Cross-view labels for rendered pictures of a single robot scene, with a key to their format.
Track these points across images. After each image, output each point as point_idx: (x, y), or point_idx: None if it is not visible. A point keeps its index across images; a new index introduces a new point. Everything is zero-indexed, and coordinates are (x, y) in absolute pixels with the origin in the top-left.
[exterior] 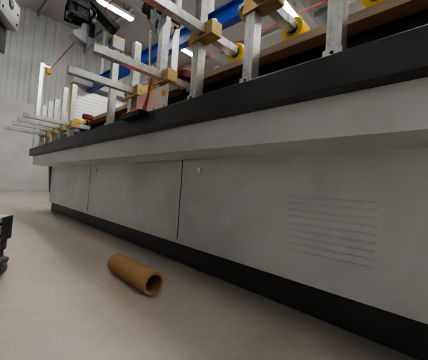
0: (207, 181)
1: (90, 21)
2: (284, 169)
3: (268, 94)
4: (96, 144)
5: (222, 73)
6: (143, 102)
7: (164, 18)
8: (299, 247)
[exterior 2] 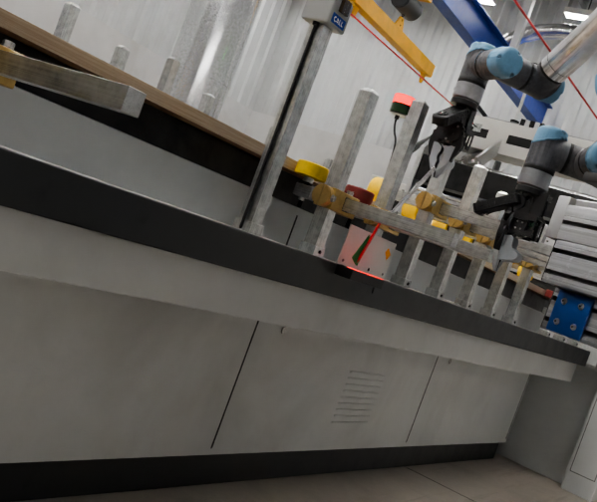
0: (288, 349)
1: (514, 236)
2: (356, 344)
3: (449, 322)
4: (172, 255)
5: None
6: (359, 246)
7: (441, 157)
8: (339, 418)
